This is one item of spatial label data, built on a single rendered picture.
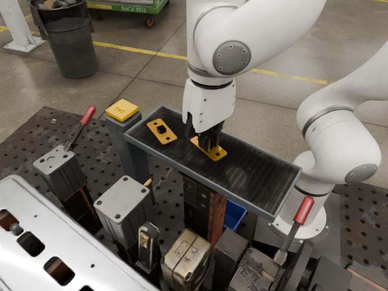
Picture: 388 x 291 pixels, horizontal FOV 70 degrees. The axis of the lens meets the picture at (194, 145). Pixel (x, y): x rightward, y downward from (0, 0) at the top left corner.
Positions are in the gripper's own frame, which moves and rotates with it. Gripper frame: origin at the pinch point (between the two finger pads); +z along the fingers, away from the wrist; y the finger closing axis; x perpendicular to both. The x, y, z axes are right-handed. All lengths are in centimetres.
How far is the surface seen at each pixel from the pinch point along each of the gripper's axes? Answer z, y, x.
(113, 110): 2.5, 9.7, -24.7
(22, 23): 93, -27, -351
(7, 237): 19, 43, -19
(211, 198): 12.8, 3.5, 5.6
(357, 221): 49, -47, 30
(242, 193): 2.5, 3.1, 13.1
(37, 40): 117, -36, -355
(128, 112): 2.5, 7.2, -21.7
